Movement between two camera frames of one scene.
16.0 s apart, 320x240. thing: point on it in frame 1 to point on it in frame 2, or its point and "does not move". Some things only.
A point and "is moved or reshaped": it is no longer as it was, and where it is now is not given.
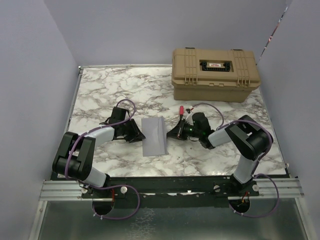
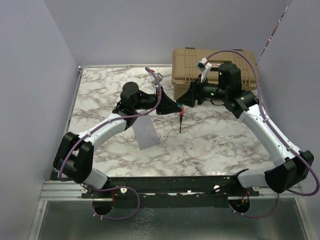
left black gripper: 136,135 to 167,105
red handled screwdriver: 181,112 does not move
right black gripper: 174,132 to 194,92
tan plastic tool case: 225,75 does not move
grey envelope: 154,131 is moved or reshaped
